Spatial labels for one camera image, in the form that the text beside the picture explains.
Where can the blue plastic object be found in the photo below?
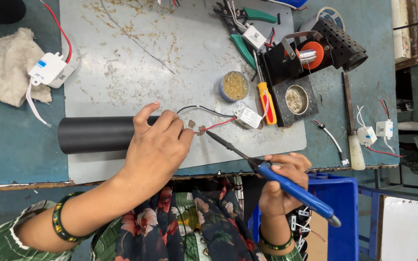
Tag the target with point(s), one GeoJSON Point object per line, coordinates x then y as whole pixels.
{"type": "Point", "coordinates": [294, 3]}

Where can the white driver with square code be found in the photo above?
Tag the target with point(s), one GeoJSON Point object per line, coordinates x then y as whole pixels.
{"type": "Point", "coordinates": [254, 37]}

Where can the blue soldering iron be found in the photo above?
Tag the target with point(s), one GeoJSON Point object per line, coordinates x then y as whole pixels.
{"type": "Point", "coordinates": [296, 192]}

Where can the white tape roll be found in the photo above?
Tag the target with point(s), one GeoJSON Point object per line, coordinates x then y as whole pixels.
{"type": "Point", "coordinates": [334, 16]}

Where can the round tin of flux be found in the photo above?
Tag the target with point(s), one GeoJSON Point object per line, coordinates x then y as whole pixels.
{"type": "Point", "coordinates": [234, 86]}

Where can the white driver with blue label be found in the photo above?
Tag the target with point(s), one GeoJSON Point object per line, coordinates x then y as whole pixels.
{"type": "Point", "coordinates": [49, 69]}

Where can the blue frame with white board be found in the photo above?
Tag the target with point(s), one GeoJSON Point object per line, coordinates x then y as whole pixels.
{"type": "Point", "coordinates": [399, 228]}

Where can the green patterned bangle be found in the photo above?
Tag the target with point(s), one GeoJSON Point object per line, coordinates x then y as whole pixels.
{"type": "Point", "coordinates": [57, 221]}

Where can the person's right hand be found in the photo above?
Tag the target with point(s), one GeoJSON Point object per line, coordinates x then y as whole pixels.
{"type": "Point", "coordinates": [276, 199]}

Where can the person's floral clothing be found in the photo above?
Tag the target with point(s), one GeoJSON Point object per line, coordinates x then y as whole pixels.
{"type": "Point", "coordinates": [180, 224]}

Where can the heap of drivers in crate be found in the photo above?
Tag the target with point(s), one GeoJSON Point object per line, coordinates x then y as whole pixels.
{"type": "Point", "coordinates": [301, 224]}

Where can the thin green bangle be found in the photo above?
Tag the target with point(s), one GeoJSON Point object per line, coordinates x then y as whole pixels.
{"type": "Point", "coordinates": [276, 246]}

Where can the orange and yellow screwdriver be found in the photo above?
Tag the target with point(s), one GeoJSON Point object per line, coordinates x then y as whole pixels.
{"type": "Point", "coordinates": [267, 103]}

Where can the orange solder spool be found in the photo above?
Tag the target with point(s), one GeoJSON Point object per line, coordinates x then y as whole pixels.
{"type": "Point", "coordinates": [312, 54]}

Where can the person's left hand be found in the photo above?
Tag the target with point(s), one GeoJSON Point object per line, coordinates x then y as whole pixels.
{"type": "Point", "coordinates": [154, 148]}

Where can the beige cloth rag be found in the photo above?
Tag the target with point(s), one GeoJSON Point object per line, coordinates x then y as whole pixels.
{"type": "Point", "coordinates": [2, 69]}

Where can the black soldering iron stand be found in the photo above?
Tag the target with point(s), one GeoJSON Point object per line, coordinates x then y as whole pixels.
{"type": "Point", "coordinates": [278, 65]}

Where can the grey stained metal sheet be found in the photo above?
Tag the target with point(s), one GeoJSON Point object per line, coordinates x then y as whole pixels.
{"type": "Point", "coordinates": [129, 54]}

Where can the person's right fingers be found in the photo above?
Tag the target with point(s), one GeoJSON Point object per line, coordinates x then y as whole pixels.
{"type": "Point", "coordinates": [292, 161]}

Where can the black cylindrical lamp housing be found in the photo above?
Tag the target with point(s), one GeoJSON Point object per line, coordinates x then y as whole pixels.
{"type": "Point", "coordinates": [93, 134]}

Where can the small white driver blue sticker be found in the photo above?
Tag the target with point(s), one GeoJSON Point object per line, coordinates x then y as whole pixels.
{"type": "Point", "coordinates": [367, 136]}

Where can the blue plastic crate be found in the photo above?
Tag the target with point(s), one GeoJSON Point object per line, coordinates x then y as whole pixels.
{"type": "Point", "coordinates": [339, 214]}

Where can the black rounded object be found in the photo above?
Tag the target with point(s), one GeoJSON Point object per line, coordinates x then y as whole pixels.
{"type": "Point", "coordinates": [0, 10]}

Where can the small plain white driver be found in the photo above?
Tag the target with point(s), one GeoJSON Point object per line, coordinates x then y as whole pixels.
{"type": "Point", "coordinates": [384, 129]}

